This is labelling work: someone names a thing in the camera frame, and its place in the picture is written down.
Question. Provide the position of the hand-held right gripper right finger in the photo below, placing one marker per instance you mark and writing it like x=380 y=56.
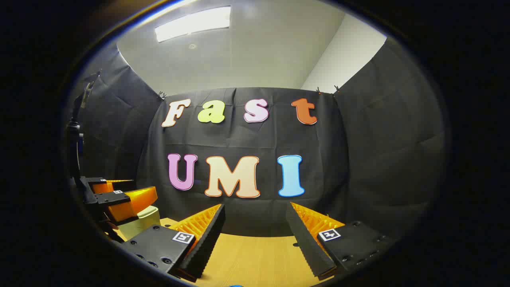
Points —
x=306 y=243

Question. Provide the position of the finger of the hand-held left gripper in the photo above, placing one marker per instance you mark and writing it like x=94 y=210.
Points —
x=139 y=199
x=115 y=185

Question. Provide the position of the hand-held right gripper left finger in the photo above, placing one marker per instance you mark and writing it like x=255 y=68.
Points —
x=207 y=243

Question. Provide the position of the pale green desktop garbage bin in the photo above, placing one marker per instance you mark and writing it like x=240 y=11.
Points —
x=139 y=225

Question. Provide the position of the wooden desktop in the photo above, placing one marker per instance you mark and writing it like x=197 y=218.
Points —
x=255 y=259

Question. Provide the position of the black backdrop cloth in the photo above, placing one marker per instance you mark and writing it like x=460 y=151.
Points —
x=358 y=159

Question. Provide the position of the ceiling light panel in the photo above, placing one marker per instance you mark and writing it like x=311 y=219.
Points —
x=193 y=24

